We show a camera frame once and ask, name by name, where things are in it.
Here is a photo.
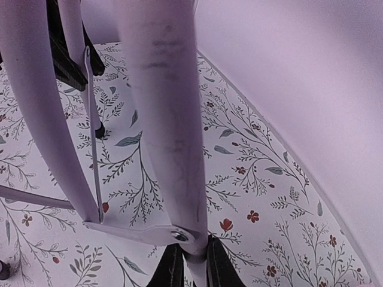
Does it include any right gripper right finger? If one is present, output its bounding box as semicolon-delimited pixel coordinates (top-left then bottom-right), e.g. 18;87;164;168
206;235;245;287

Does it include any lilac music stand with tripod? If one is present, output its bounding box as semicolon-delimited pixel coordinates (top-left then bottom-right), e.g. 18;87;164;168
1;1;208;286

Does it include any floral table mat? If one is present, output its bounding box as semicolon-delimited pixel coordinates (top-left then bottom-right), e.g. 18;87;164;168
1;43;371;286

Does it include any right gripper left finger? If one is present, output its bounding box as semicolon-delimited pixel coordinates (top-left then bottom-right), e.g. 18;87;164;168
151;244;184;287

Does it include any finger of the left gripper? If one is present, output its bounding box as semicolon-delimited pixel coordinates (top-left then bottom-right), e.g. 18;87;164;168
46;1;105;90

